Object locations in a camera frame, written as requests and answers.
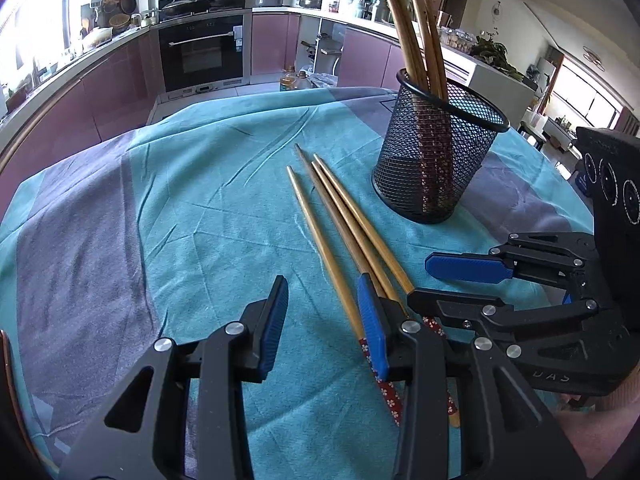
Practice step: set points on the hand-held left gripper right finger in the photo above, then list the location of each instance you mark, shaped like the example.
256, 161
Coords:
372, 330

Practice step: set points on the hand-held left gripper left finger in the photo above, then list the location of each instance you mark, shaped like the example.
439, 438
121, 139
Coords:
274, 325

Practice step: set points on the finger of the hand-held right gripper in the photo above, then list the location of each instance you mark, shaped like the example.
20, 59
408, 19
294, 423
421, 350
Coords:
450, 306
470, 268

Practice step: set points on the black mesh utensil holder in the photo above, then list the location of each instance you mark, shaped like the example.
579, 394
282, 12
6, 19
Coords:
435, 170

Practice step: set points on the wooden chopstick red patterned end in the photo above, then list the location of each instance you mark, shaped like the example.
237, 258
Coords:
406, 15
349, 220
439, 67
314, 220
339, 220
363, 220
425, 35
396, 15

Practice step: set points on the person's pink clothing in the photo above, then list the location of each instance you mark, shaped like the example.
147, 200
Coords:
605, 445

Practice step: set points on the teal and grey tablecloth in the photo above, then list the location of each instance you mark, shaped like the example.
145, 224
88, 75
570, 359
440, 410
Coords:
200, 210

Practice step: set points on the white kitchen countertop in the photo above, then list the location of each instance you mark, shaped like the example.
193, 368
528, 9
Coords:
465, 67

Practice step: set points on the large living room window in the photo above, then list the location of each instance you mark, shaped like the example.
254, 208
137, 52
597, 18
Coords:
590, 95

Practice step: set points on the green potted plant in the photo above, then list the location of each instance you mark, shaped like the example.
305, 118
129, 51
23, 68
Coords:
492, 52

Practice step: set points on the clear food container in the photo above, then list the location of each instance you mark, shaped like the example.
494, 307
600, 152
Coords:
456, 39

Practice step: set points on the clear plastic bag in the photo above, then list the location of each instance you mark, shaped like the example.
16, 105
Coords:
325, 80

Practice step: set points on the yellow cooking oil bottle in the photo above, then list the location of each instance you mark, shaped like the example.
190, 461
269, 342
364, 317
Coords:
287, 80

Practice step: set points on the steel thermos bottle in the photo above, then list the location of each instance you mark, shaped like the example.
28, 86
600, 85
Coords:
379, 11

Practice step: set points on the black built-in oven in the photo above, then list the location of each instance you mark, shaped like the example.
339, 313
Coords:
205, 55

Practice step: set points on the pink base cabinets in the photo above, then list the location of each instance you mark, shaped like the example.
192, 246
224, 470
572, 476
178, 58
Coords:
100, 95
270, 40

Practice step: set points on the black pot with lid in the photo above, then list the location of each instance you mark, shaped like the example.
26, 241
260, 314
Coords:
226, 0

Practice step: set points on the black wok with lid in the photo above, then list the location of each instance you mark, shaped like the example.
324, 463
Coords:
185, 6

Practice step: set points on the hanging kitchen utensil rack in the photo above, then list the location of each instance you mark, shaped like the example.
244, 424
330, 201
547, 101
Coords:
120, 2

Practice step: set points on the kitchen window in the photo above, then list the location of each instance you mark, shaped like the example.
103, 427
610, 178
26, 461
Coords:
40, 10

